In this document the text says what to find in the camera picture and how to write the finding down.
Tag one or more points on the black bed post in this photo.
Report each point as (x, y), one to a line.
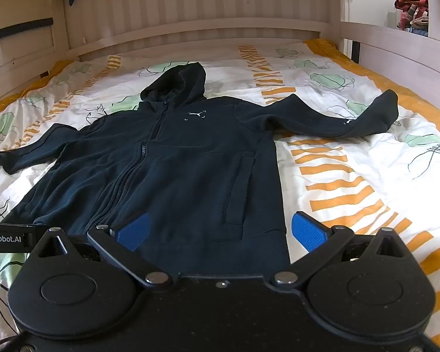
(355, 50)

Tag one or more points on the white printed duvet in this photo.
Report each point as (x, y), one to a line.
(352, 161)

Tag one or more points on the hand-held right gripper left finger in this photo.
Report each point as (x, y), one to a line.
(134, 233)

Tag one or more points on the yellow bedsheet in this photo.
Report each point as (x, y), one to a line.
(388, 73)

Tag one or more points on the dark navy zip hoodie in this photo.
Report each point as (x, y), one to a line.
(190, 161)

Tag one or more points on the black bed rail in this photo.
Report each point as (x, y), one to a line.
(18, 29)

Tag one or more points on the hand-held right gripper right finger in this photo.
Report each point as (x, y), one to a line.
(308, 234)

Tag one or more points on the pile of colourful clothes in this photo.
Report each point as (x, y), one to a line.
(412, 14)

